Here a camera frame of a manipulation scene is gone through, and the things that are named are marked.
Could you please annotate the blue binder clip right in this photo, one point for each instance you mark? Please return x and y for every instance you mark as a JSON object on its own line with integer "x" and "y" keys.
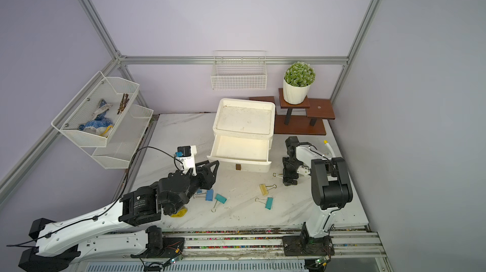
{"x": 206, "y": 194}

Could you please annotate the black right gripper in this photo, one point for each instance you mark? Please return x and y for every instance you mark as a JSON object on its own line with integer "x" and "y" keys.
{"x": 286, "y": 174}

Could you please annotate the teal binder clip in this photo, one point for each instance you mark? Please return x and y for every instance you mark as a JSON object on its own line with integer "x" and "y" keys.
{"x": 219, "y": 199}
{"x": 268, "y": 202}

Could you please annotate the white mesh upper wall bin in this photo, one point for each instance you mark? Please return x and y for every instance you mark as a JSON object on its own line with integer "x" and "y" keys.
{"x": 90, "y": 119}

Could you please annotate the white mesh lower wall bin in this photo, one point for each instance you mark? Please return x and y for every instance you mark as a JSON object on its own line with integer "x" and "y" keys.
{"x": 126, "y": 139}

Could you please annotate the white mesh wall bin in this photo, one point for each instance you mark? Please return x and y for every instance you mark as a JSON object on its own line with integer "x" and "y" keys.
{"x": 90, "y": 119}
{"x": 126, "y": 139}

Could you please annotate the yellow spray bottle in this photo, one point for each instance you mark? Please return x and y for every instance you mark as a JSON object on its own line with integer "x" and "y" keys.
{"x": 330, "y": 149}

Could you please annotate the blue white cloth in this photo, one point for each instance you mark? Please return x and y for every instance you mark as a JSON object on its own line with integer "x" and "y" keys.
{"x": 99, "y": 124}

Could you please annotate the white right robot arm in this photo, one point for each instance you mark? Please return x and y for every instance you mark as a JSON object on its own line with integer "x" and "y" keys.
{"x": 331, "y": 187}

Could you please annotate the white plastic drawer unit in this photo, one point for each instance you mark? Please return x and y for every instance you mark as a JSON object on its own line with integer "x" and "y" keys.
{"x": 245, "y": 119}

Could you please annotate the white drawer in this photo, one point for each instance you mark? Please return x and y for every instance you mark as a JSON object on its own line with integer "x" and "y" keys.
{"x": 240, "y": 154}

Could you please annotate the white wire wall basket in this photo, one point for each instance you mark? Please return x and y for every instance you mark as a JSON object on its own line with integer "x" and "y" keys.
{"x": 239, "y": 70}

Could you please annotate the wooden clothespins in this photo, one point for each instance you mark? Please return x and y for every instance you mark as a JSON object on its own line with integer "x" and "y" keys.
{"x": 123, "y": 103}

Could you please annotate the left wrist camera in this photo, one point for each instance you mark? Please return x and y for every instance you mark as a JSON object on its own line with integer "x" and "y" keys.
{"x": 186, "y": 156}

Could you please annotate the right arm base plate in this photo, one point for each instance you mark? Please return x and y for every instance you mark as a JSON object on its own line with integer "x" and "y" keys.
{"x": 299, "y": 246}

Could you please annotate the green potted plant white pot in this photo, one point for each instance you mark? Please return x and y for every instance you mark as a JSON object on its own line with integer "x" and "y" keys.
{"x": 297, "y": 81}

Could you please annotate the yellow transparent cup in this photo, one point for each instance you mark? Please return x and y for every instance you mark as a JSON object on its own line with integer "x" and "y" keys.
{"x": 181, "y": 213}

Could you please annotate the brown wooden stepped stand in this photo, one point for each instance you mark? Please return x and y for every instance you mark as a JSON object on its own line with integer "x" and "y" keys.
{"x": 306, "y": 118}

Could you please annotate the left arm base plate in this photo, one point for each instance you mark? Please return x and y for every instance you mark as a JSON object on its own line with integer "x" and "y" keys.
{"x": 168, "y": 247}

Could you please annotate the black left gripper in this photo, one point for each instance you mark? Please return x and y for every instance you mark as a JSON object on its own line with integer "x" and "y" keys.
{"x": 204, "y": 175}

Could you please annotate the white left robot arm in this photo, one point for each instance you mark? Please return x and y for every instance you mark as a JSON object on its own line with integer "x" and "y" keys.
{"x": 124, "y": 227}

